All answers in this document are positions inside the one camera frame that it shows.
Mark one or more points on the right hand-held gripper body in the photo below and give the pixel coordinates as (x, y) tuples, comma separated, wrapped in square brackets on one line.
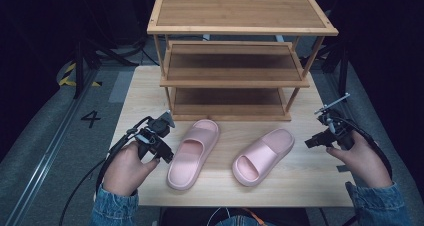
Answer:
[(338, 126)]

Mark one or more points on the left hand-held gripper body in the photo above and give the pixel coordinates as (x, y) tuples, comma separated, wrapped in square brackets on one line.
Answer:
[(156, 127)]

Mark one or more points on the pink slipper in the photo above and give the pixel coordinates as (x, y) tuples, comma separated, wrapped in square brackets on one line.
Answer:
[(191, 154), (263, 156)]

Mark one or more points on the wooden three-tier shoe rack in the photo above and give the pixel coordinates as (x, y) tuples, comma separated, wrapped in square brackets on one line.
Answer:
[(240, 12)]

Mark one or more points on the person's left hand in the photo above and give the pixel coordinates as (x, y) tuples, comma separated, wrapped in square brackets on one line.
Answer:
[(126, 171)]

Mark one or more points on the person's right hand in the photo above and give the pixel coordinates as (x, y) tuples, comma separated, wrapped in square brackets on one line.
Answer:
[(361, 162)]

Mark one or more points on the grey tape patch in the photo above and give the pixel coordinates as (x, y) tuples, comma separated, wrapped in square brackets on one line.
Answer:
[(120, 86)]

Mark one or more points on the black metal stand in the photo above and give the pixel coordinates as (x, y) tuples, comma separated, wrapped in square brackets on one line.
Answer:
[(80, 69), (343, 69)]

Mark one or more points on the yellow black striped tape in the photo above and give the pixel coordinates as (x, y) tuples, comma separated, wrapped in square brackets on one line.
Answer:
[(68, 81)]

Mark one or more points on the metal floor rail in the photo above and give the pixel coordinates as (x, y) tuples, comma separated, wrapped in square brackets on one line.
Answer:
[(50, 149)]

